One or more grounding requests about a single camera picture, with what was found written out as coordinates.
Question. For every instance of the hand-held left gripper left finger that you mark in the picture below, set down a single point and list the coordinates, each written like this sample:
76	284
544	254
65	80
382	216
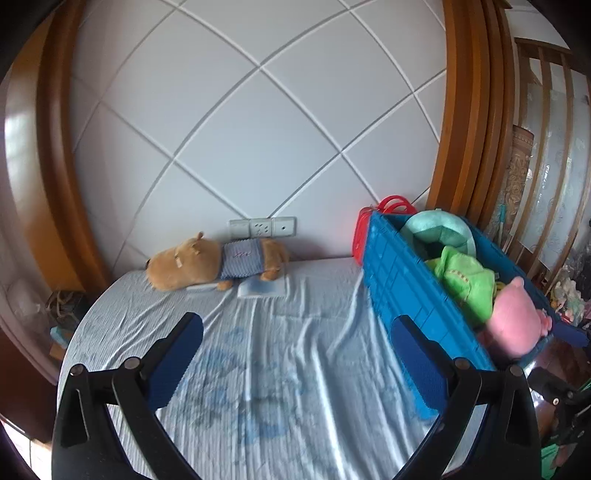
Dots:
175	364

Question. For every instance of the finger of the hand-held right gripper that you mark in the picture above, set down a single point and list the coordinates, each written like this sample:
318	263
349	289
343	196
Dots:
572	334

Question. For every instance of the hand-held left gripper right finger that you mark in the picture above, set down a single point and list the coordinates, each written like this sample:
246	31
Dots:
415	369

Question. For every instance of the large pink pig plush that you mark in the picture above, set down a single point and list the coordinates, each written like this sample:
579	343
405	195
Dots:
512	323

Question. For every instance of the blue plastic crate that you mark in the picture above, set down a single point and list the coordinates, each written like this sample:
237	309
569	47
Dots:
401	286

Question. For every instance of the green frog plush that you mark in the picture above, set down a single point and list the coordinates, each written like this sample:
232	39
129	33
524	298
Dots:
466	281

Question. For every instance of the teal neck pillow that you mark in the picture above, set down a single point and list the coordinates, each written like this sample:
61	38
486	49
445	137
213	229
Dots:
434	224

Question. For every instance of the pile of plush toys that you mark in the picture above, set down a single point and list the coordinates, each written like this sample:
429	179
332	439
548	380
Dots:
570	300

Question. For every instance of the brown plush bear striped shirt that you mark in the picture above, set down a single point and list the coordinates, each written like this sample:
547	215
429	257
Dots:
184	265

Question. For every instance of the light blue striped sheet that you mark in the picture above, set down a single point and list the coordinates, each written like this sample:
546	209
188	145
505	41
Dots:
277	369

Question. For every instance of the tissue pack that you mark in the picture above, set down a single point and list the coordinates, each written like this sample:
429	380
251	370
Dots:
261	288

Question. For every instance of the teal stick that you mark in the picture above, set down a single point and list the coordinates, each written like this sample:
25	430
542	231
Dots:
502	224

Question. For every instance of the red plastic case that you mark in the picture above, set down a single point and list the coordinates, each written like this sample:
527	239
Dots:
360	235

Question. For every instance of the carved wooden panel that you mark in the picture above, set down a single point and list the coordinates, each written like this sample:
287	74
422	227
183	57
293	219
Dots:
519	184

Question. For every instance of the clear plastic bag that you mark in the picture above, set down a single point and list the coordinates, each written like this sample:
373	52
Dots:
23	295

